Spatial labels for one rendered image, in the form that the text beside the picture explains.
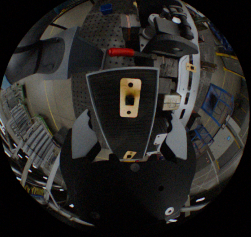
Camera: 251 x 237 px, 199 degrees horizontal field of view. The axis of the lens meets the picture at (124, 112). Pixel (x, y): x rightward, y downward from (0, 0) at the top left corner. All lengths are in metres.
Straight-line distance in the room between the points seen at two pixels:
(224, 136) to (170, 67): 8.02
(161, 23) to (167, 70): 0.15
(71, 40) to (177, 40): 0.28
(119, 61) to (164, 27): 0.48
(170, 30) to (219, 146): 8.20
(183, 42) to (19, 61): 0.32
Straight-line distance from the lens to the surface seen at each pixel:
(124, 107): 0.15
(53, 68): 0.31
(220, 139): 8.20
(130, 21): 0.29
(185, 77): 0.41
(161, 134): 0.33
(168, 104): 0.28
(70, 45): 0.29
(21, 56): 0.23
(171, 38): 0.16
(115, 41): 0.66
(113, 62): 0.61
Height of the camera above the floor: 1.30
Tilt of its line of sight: 58 degrees down
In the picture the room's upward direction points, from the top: 175 degrees counter-clockwise
